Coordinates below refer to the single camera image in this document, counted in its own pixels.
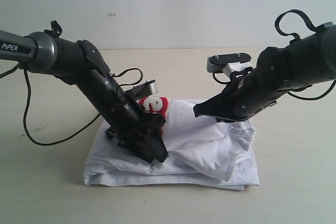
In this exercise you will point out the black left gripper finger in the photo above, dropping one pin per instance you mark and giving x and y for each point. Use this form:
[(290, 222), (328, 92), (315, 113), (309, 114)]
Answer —
[(150, 147)]

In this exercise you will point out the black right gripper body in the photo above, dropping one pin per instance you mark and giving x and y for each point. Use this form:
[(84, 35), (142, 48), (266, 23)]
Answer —
[(249, 95)]

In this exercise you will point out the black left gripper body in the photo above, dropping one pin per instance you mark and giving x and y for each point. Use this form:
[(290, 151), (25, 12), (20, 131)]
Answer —
[(130, 120)]

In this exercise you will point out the white t-shirt red lettering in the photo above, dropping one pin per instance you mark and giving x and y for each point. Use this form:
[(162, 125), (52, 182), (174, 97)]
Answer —
[(201, 151)]

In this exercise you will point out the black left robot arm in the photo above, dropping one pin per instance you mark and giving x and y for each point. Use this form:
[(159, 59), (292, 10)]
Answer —
[(81, 64)]

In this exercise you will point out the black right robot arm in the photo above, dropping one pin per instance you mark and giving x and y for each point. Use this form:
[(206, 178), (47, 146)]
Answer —
[(278, 71)]

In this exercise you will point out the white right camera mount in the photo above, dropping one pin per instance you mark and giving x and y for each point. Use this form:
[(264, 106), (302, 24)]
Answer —
[(235, 67)]

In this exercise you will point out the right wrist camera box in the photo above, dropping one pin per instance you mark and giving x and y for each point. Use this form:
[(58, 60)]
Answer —
[(216, 63)]

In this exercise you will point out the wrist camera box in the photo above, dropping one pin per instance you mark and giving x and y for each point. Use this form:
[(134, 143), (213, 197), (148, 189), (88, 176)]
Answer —
[(143, 90), (216, 63)]

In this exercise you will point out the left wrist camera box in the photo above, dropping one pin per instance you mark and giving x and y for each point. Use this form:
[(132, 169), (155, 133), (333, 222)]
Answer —
[(143, 90)]

